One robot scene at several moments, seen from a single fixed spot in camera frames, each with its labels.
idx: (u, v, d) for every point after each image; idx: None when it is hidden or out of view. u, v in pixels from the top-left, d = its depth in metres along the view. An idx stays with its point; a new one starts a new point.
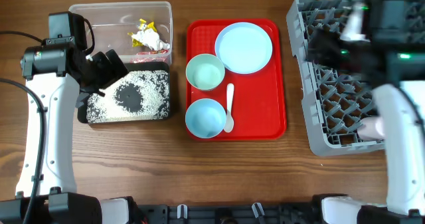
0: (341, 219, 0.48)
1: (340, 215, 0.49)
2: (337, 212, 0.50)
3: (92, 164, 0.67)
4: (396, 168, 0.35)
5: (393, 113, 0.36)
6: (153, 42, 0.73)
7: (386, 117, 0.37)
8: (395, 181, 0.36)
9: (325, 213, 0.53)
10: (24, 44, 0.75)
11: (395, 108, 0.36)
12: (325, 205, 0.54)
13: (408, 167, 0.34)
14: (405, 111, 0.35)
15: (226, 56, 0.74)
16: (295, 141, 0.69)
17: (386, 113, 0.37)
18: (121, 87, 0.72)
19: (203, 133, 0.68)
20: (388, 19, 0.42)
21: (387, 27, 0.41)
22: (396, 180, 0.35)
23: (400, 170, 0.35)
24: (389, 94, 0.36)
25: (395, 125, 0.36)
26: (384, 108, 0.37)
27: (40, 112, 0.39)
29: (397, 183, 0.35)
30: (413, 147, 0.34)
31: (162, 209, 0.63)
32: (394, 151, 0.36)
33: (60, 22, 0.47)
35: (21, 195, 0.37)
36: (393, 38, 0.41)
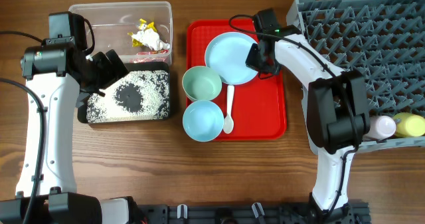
0: (323, 183, 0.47)
1: (322, 183, 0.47)
2: (319, 187, 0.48)
3: (92, 164, 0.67)
4: (302, 74, 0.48)
5: (285, 52, 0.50)
6: (153, 42, 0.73)
7: (283, 60, 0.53)
8: (305, 80, 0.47)
9: (319, 201, 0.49)
10: (24, 44, 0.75)
11: (284, 48, 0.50)
12: (314, 193, 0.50)
13: (303, 66, 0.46)
14: (290, 45, 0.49)
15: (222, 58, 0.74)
16: (295, 141, 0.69)
17: (283, 59, 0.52)
18: (121, 87, 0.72)
19: (203, 133, 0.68)
20: (269, 21, 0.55)
21: (269, 25, 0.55)
22: (307, 80, 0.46)
23: (304, 72, 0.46)
24: (279, 46, 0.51)
25: (289, 57, 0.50)
26: (279, 56, 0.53)
27: (40, 112, 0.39)
29: (307, 79, 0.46)
30: (297, 57, 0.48)
31: (162, 209, 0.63)
32: (297, 69, 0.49)
33: (61, 22, 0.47)
35: (21, 195, 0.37)
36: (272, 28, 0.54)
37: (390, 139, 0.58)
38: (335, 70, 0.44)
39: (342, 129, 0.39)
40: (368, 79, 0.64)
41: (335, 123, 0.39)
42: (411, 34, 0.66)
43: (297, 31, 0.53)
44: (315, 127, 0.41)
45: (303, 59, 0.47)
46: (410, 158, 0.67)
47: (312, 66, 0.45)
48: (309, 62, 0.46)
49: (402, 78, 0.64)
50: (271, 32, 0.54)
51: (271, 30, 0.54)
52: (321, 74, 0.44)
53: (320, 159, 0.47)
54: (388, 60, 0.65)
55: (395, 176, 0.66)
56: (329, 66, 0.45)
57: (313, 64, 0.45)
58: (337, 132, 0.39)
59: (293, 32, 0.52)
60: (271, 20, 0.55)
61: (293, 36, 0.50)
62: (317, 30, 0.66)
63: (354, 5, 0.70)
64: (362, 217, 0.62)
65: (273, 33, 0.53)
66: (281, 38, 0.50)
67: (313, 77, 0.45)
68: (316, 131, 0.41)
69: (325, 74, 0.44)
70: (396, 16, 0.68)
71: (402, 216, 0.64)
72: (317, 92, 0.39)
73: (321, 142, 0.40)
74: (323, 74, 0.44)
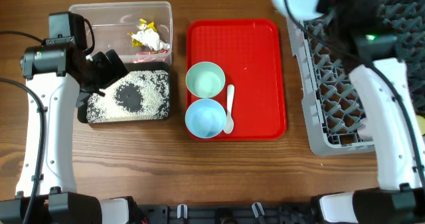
0: (335, 210, 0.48)
1: (335, 208, 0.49)
2: (331, 205, 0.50)
3: (91, 164, 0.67)
4: (382, 148, 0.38)
5: (373, 96, 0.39)
6: (152, 42, 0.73)
7: (363, 99, 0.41)
8: (380, 155, 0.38)
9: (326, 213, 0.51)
10: (24, 44, 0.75)
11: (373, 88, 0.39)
12: (322, 200, 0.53)
13: (392, 143, 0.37)
14: (382, 89, 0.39)
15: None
16: (295, 141, 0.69)
17: (363, 94, 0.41)
18: (121, 87, 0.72)
19: (203, 133, 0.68)
20: None
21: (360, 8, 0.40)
22: (383, 159, 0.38)
23: (386, 150, 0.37)
24: (366, 77, 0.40)
25: (373, 104, 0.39)
26: (364, 92, 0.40)
27: (40, 112, 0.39)
29: (384, 160, 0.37)
30: (390, 121, 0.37)
31: (162, 209, 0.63)
32: (377, 132, 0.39)
33: (60, 22, 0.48)
35: (21, 195, 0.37)
36: (359, 17, 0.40)
37: None
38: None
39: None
40: None
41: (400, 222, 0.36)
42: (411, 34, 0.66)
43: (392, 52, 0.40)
44: (364, 209, 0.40)
45: (394, 124, 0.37)
46: None
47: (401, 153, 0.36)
48: (402, 145, 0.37)
49: None
50: (359, 32, 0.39)
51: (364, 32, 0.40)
52: (412, 175, 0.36)
53: (346, 201, 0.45)
54: None
55: None
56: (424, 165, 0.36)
57: (402, 151, 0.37)
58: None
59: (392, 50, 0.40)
60: None
61: (396, 72, 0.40)
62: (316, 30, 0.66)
63: None
64: None
65: (362, 36, 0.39)
66: (376, 71, 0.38)
67: (395, 177, 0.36)
68: (362, 211, 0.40)
69: (415, 175, 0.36)
70: (395, 16, 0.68)
71: None
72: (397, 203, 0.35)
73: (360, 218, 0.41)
74: (414, 174, 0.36)
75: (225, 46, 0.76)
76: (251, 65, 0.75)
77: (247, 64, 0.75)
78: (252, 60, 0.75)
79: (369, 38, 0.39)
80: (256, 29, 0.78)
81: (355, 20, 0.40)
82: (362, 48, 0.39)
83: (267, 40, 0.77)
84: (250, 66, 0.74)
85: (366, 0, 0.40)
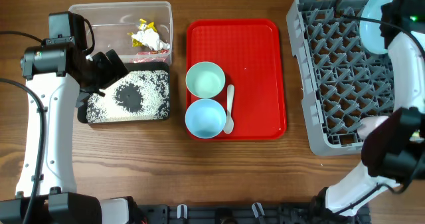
0: (344, 190, 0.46)
1: (342, 189, 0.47)
2: (337, 191, 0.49)
3: (91, 164, 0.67)
4: (401, 91, 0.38)
5: (403, 51, 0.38)
6: (152, 42, 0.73)
7: (393, 56, 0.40)
8: (400, 98, 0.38)
9: (329, 199, 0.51)
10: (24, 44, 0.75)
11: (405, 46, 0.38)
12: (328, 191, 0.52)
13: (409, 84, 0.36)
14: (414, 48, 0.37)
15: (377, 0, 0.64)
16: (295, 141, 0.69)
17: (394, 53, 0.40)
18: (121, 87, 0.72)
19: (203, 133, 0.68)
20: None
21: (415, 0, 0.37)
22: (402, 100, 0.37)
23: (404, 92, 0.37)
24: (401, 40, 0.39)
25: (402, 58, 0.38)
26: (397, 51, 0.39)
27: (40, 112, 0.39)
29: (402, 98, 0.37)
30: (413, 68, 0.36)
31: (162, 209, 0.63)
32: (400, 79, 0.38)
33: (60, 22, 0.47)
35: (21, 195, 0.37)
36: (413, 8, 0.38)
37: None
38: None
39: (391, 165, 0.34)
40: (368, 79, 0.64)
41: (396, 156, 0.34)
42: None
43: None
44: (370, 146, 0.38)
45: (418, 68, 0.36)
46: None
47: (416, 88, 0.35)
48: (419, 82, 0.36)
49: None
50: (404, 16, 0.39)
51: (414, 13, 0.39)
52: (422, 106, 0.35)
53: (354, 168, 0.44)
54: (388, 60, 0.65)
55: None
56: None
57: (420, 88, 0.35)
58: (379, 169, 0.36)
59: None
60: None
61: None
62: (316, 30, 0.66)
63: (354, 6, 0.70)
64: (362, 218, 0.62)
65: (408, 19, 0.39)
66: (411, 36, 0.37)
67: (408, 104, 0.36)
68: (368, 150, 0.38)
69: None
70: None
71: (402, 216, 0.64)
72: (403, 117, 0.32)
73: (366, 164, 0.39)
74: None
75: (226, 45, 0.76)
76: (251, 65, 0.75)
77: (248, 64, 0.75)
78: (252, 60, 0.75)
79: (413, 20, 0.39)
80: (255, 29, 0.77)
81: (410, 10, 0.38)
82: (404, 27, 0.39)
83: (267, 40, 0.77)
84: (250, 66, 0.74)
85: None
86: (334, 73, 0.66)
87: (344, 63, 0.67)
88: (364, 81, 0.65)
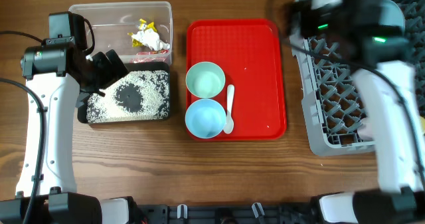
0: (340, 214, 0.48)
1: (339, 211, 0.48)
2: (333, 206, 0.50)
3: (91, 164, 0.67)
4: (382, 142, 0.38)
5: (375, 96, 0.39)
6: (153, 42, 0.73)
7: (364, 97, 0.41)
8: (380, 154, 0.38)
9: (327, 215, 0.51)
10: (24, 44, 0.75)
11: (377, 90, 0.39)
12: (322, 203, 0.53)
13: (393, 143, 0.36)
14: (385, 92, 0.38)
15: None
16: (295, 141, 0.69)
17: (364, 94, 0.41)
18: (121, 87, 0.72)
19: (203, 133, 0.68)
20: None
21: (366, 6, 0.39)
22: (383, 159, 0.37)
23: (388, 151, 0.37)
24: (370, 81, 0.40)
25: (374, 103, 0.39)
26: (368, 93, 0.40)
27: (40, 112, 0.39)
29: (387, 165, 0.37)
30: (388, 116, 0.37)
31: (162, 209, 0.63)
32: (377, 129, 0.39)
33: (61, 22, 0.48)
35: (21, 195, 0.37)
36: (370, 18, 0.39)
37: None
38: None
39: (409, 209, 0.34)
40: None
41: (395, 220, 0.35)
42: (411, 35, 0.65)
43: (401, 58, 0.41)
44: (364, 201, 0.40)
45: (396, 121, 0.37)
46: None
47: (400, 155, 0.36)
48: (404, 146, 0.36)
49: None
50: (361, 30, 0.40)
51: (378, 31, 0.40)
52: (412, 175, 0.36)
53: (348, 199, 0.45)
54: None
55: None
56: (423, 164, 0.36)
57: (407, 154, 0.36)
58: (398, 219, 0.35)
59: (398, 58, 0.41)
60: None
61: (394, 70, 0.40)
62: None
63: None
64: None
65: (372, 36, 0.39)
66: (381, 77, 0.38)
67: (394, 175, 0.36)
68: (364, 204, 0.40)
69: (416, 177, 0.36)
70: None
71: None
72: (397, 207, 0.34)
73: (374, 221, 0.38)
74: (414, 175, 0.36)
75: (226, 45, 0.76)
76: (251, 66, 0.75)
77: (247, 64, 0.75)
78: (252, 60, 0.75)
79: (378, 41, 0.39)
80: (255, 29, 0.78)
81: (366, 21, 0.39)
82: (364, 50, 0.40)
83: (267, 40, 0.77)
84: (250, 66, 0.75)
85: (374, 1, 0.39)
86: (334, 73, 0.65)
87: None
88: None
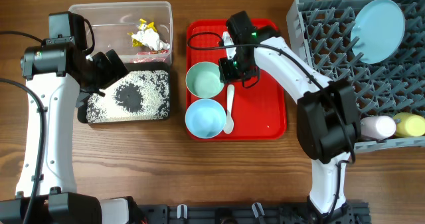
0: (321, 187, 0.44)
1: (318, 185, 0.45)
2: (316, 192, 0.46)
3: (91, 164, 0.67)
4: (285, 83, 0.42)
5: (267, 60, 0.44)
6: (153, 42, 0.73)
7: (269, 72, 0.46)
8: (290, 92, 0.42)
9: (318, 204, 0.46)
10: (24, 44, 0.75)
11: (263, 55, 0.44)
12: (312, 197, 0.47)
13: (286, 76, 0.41)
14: (271, 52, 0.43)
15: (368, 14, 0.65)
16: (295, 141, 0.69)
17: (268, 69, 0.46)
18: (121, 87, 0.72)
19: (203, 133, 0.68)
20: (242, 25, 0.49)
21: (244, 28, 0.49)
22: (292, 92, 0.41)
23: (289, 84, 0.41)
24: (258, 54, 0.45)
25: (271, 66, 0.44)
26: (265, 65, 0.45)
27: (40, 112, 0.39)
29: (295, 93, 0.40)
30: (278, 64, 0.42)
31: (162, 209, 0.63)
32: (280, 78, 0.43)
33: (61, 22, 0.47)
35: (21, 195, 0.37)
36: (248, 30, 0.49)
37: (390, 139, 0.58)
38: (322, 80, 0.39)
39: (317, 108, 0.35)
40: (368, 79, 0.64)
41: (327, 136, 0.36)
42: (410, 35, 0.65)
43: (276, 34, 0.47)
44: (305, 143, 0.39)
45: (284, 66, 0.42)
46: (411, 159, 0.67)
47: (297, 78, 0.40)
48: (293, 71, 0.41)
49: (403, 78, 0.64)
50: (248, 38, 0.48)
51: (248, 34, 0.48)
52: (309, 86, 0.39)
53: (313, 165, 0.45)
54: (388, 60, 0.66)
55: (395, 176, 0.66)
56: (315, 76, 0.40)
57: (298, 76, 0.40)
58: (322, 129, 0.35)
59: (272, 36, 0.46)
60: (246, 24, 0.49)
61: (273, 42, 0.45)
62: (316, 30, 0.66)
63: (354, 5, 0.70)
64: (362, 218, 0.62)
65: (249, 37, 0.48)
66: (261, 45, 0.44)
67: (300, 90, 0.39)
68: (308, 147, 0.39)
69: (311, 85, 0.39)
70: None
71: (402, 216, 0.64)
72: (307, 109, 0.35)
73: (314, 153, 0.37)
74: (311, 86, 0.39)
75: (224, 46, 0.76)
76: None
77: None
78: None
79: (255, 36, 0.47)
80: None
81: (245, 36, 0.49)
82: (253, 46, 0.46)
83: None
84: None
85: (246, 23, 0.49)
86: (334, 73, 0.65)
87: (344, 63, 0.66)
88: (364, 81, 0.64)
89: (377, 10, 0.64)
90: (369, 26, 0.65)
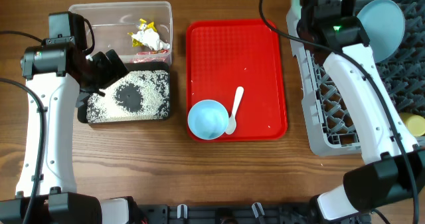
0: (337, 206, 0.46)
1: (335, 201, 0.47)
2: (329, 201, 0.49)
3: (91, 164, 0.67)
4: (359, 119, 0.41)
5: (347, 82, 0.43)
6: (153, 42, 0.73)
7: (339, 87, 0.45)
8: (360, 131, 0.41)
9: (325, 212, 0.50)
10: (24, 44, 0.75)
11: (344, 71, 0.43)
12: (320, 200, 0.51)
13: (366, 117, 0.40)
14: (356, 78, 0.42)
15: (374, 8, 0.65)
16: (295, 141, 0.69)
17: (339, 85, 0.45)
18: (121, 87, 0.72)
19: (206, 135, 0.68)
20: None
21: (324, 2, 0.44)
22: (362, 131, 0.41)
23: (366, 125, 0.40)
24: (338, 64, 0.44)
25: (349, 89, 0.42)
26: (339, 78, 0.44)
27: (40, 112, 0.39)
29: (365, 137, 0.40)
30: (361, 96, 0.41)
31: (162, 209, 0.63)
32: (354, 109, 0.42)
33: (61, 22, 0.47)
35: (21, 195, 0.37)
36: (330, 11, 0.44)
37: None
38: (406, 140, 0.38)
39: (392, 176, 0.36)
40: None
41: (386, 199, 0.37)
42: (411, 35, 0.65)
43: (364, 41, 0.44)
44: (354, 187, 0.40)
45: (368, 104, 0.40)
46: None
47: (377, 126, 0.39)
48: (376, 117, 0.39)
49: (402, 78, 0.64)
50: (325, 22, 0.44)
51: (331, 23, 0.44)
52: (388, 141, 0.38)
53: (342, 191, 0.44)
54: (388, 60, 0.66)
55: None
56: (400, 131, 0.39)
57: (380, 124, 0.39)
58: (386, 195, 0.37)
59: (356, 38, 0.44)
60: None
61: (362, 54, 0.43)
62: None
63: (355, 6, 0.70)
64: (362, 218, 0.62)
65: (330, 28, 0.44)
66: (348, 60, 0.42)
67: (374, 140, 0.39)
68: (354, 191, 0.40)
69: (394, 143, 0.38)
70: None
71: (402, 216, 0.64)
72: (382, 176, 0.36)
73: (363, 203, 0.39)
74: (391, 143, 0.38)
75: (270, 55, 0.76)
76: (251, 66, 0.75)
77: (247, 64, 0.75)
78: (252, 60, 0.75)
79: (337, 28, 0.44)
80: (255, 30, 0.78)
81: (323, 16, 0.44)
82: (331, 40, 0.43)
83: (267, 40, 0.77)
84: (250, 67, 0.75)
85: None
86: None
87: None
88: None
89: (375, 11, 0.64)
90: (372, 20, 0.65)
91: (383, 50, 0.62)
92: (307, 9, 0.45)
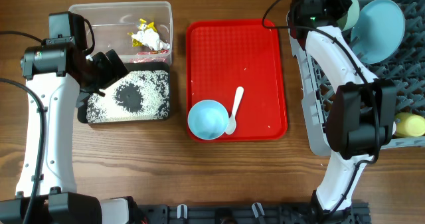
0: (331, 183, 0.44)
1: (329, 181, 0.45)
2: (324, 187, 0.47)
3: (91, 164, 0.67)
4: (331, 72, 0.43)
5: (318, 45, 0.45)
6: (152, 42, 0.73)
7: (315, 56, 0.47)
8: (335, 82, 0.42)
9: (323, 199, 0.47)
10: (24, 44, 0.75)
11: (317, 40, 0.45)
12: (318, 193, 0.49)
13: (335, 64, 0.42)
14: (324, 38, 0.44)
15: (376, 8, 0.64)
16: (295, 141, 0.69)
17: (315, 54, 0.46)
18: (121, 87, 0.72)
19: (205, 135, 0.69)
20: None
21: (309, 2, 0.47)
22: (335, 80, 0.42)
23: (335, 72, 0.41)
24: (311, 38, 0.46)
25: (321, 53, 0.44)
26: (313, 48, 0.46)
27: (40, 112, 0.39)
29: (338, 82, 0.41)
30: (330, 52, 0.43)
31: (162, 209, 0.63)
32: (327, 66, 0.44)
33: (61, 22, 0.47)
35: (21, 195, 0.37)
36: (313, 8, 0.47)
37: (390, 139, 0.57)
38: (369, 76, 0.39)
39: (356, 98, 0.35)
40: None
41: (356, 131, 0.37)
42: (411, 34, 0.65)
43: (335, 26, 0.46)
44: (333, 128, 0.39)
45: (335, 55, 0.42)
46: (410, 159, 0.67)
47: (344, 68, 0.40)
48: (342, 62, 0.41)
49: (403, 78, 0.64)
50: (307, 16, 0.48)
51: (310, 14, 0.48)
52: (354, 78, 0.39)
53: (331, 160, 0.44)
54: (388, 60, 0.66)
55: (395, 176, 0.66)
56: (363, 70, 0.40)
57: (346, 66, 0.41)
58: (353, 123, 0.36)
59: (331, 24, 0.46)
60: None
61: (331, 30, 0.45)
62: None
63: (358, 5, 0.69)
64: (362, 218, 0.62)
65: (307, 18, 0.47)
66: (317, 30, 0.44)
67: (344, 80, 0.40)
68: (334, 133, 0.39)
69: (357, 78, 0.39)
70: None
71: (402, 216, 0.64)
72: (346, 97, 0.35)
73: (339, 144, 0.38)
74: (356, 78, 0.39)
75: (269, 47, 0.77)
76: (251, 66, 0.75)
77: (247, 64, 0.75)
78: (252, 60, 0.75)
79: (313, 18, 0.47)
80: (255, 30, 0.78)
81: (308, 12, 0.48)
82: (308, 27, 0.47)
83: (267, 40, 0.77)
84: (250, 67, 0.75)
85: None
86: None
87: None
88: None
89: (377, 10, 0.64)
90: (367, 21, 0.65)
91: (381, 50, 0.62)
92: (295, 5, 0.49)
